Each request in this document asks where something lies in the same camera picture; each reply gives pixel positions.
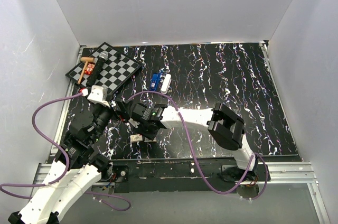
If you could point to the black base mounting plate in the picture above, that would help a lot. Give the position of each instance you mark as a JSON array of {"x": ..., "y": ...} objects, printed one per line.
[{"x": 177, "y": 175}]

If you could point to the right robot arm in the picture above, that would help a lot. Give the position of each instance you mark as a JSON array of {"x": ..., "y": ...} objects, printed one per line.
[{"x": 224, "y": 125}]

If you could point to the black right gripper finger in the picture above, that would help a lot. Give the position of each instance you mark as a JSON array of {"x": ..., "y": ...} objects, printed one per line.
[
  {"x": 151, "y": 135},
  {"x": 135, "y": 124}
]

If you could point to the black microphone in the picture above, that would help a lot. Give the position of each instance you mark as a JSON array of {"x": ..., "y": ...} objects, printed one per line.
[{"x": 100, "y": 61}]

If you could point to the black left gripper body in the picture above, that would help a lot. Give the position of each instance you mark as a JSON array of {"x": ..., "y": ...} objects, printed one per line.
[{"x": 109, "y": 112}]

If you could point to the wooden mallet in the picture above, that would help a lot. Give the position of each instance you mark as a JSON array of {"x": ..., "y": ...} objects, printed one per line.
[{"x": 86, "y": 60}]

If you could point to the red toy block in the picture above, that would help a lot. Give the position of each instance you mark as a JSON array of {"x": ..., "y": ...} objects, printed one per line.
[{"x": 89, "y": 68}]

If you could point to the white stapler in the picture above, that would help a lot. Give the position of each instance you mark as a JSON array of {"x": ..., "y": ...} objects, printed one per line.
[{"x": 166, "y": 83}]

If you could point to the blue stapler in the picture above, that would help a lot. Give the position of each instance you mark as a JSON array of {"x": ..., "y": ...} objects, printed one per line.
[{"x": 156, "y": 77}]

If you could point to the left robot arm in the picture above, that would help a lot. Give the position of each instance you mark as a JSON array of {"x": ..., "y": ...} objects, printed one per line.
[{"x": 73, "y": 172}]

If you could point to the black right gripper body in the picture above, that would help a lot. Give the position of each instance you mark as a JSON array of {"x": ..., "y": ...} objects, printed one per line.
[{"x": 143, "y": 128}]

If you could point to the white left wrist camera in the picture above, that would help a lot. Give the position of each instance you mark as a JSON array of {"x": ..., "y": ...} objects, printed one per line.
[{"x": 98, "y": 95}]

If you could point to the staple box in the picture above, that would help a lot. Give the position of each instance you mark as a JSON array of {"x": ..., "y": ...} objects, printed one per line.
[
  {"x": 136, "y": 138},
  {"x": 150, "y": 140}
]

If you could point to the black white chessboard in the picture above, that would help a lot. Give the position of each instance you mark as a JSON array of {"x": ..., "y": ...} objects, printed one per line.
[{"x": 115, "y": 71}]

